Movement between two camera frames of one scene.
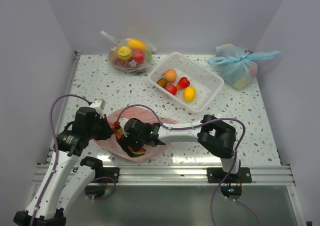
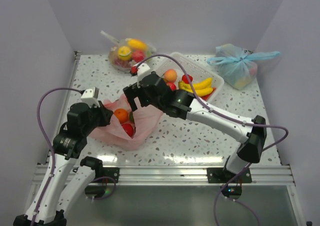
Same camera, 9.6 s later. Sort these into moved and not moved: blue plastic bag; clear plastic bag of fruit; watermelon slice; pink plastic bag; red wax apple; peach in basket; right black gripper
Moved: watermelon slice; red wax apple; right black gripper; pink plastic bag
Not moved: blue plastic bag; peach in basket; clear plastic bag of fruit
